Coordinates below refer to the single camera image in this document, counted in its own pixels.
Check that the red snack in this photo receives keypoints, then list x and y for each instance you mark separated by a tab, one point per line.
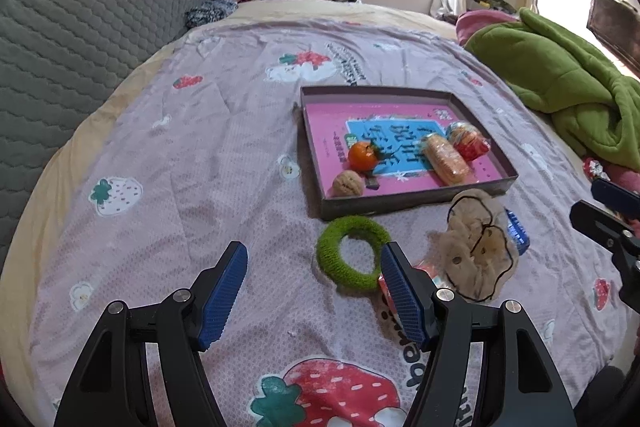
467	142

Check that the red foil wrapped candy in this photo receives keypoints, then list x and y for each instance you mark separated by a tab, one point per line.
595	168

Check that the purple strawberry print bed sheet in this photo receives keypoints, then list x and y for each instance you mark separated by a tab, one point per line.
200	167

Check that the blue snack packet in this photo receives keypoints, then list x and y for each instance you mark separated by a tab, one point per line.
517	234

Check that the blue egg-shaped candy toy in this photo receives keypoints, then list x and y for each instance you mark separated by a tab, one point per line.
425	272

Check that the dark wooden frame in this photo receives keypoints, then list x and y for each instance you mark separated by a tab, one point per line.
615	32

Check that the grey quilted headboard cover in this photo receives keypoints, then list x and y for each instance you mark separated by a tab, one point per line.
75	32

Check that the beige hair scrunchie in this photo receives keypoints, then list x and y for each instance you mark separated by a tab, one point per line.
480	257

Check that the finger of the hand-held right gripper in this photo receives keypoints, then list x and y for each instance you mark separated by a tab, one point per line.
617	197
600	227

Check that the green fleece blanket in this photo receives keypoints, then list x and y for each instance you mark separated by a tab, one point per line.
560	67

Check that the clear packet of orange crackers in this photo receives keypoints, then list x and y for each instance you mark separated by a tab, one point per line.
445	159

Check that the shallow brown cardboard box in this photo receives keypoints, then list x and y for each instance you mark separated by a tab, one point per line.
400	202

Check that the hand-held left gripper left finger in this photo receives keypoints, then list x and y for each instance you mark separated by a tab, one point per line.
225	287

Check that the mandarin orange with leaves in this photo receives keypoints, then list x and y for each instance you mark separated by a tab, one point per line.
361	157

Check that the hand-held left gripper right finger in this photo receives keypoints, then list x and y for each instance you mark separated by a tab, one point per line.
400	297

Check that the dark floral cloth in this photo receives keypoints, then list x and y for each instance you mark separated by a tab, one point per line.
210	12

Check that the walnut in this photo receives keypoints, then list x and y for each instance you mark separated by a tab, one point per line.
348	184

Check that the pink pillow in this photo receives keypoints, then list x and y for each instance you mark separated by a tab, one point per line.
625	174

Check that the pink blanket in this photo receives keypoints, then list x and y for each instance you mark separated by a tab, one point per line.
480	24

